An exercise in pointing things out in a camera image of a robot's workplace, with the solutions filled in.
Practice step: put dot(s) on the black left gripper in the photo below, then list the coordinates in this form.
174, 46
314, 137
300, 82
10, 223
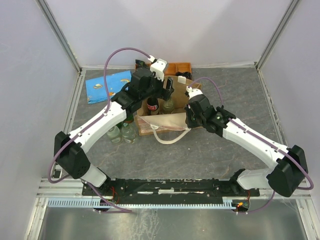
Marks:
165, 94

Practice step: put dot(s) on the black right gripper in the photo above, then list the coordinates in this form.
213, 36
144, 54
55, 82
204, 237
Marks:
188, 111

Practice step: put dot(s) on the burlap canvas tote bag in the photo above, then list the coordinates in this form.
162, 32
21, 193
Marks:
180, 100

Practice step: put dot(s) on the green glass beverage bottle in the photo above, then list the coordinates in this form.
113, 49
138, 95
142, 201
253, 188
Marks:
129, 119

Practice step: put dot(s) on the clear soda water bottle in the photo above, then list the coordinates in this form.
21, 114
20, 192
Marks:
128, 133

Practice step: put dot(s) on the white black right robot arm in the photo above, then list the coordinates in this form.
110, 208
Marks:
286, 167

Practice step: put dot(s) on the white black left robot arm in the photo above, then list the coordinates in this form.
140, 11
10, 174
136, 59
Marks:
71, 149

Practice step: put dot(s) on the red-capped beverage bottle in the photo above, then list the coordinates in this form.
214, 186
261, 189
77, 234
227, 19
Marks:
153, 106

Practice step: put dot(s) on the orange wooden compartment tray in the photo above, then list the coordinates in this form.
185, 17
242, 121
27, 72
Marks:
175, 67

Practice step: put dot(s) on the green soda water bottle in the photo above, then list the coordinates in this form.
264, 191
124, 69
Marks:
168, 106

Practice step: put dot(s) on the dark yellow-patterned rolled sock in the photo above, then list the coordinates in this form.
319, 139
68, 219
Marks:
185, 74

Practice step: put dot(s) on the dark patterned rolled sock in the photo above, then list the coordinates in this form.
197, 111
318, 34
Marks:
141, 64

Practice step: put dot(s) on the blue space-print cloth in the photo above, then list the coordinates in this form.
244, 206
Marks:
95, 87

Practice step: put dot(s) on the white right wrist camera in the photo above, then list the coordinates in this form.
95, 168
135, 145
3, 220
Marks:
192, 92

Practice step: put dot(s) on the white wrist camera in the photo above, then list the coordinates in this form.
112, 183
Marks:
158, 67
192, 92

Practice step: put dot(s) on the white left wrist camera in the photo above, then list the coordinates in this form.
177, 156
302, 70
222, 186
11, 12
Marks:
158, 67

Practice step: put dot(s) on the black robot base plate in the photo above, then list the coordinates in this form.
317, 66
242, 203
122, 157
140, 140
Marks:
173, 191

